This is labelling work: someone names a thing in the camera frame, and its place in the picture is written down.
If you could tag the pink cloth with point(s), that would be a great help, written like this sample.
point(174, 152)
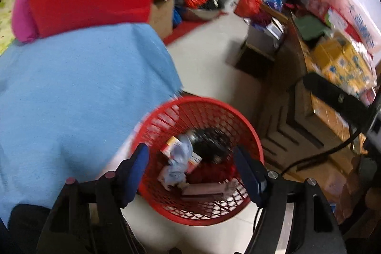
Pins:
point(23, 22)

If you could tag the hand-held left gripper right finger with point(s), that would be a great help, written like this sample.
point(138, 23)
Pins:
point(248, 176)

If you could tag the yellow cardboard box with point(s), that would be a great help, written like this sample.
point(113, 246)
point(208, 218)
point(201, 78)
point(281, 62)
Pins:
point(342, 60)

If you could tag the dark cloth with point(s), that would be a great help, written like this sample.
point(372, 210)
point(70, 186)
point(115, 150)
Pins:
point(26, 227)

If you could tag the pink box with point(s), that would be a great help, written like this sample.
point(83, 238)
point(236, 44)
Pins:
point(205, 190)

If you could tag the dark green folder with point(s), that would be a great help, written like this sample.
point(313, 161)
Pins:
point(311, 27)

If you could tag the brown cardboard box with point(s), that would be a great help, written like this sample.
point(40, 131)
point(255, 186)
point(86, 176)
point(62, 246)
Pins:
point(162, 16)

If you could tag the red plastic mesh basket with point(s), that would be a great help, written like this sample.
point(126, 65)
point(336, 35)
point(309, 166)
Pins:
point(205, 100)

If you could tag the pink plastic package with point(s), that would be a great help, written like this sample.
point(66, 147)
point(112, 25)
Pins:
point(357, 13)

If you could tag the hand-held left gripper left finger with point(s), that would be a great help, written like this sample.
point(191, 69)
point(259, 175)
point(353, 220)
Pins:
point(137, 172)

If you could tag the dark low stool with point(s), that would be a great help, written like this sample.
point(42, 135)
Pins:
point(253, 60)

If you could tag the wooden cabinet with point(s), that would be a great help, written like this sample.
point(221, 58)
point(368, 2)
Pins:
point(285, 111)

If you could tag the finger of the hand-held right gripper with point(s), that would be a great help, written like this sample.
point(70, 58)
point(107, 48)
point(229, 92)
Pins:
point(333, 93)

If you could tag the red floor mat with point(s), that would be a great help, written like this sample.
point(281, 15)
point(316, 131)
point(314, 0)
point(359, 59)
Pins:
point(190, 29)

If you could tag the metal basin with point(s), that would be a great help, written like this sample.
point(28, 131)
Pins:
point(199, 14)

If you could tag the blue blanket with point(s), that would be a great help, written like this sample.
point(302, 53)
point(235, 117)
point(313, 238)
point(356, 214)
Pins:
point(74, 93)

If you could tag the green clover print quilt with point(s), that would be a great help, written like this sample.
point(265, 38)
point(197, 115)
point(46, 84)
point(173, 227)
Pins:
point(5, 16)

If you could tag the black plastic bag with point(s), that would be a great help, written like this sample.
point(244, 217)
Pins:
point(211, 144)

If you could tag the knotted red bag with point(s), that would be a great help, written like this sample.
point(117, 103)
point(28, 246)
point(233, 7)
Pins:
point(248, 7)

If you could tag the light blue cloth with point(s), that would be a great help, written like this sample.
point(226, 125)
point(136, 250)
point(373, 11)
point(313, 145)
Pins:
point(178, 158)

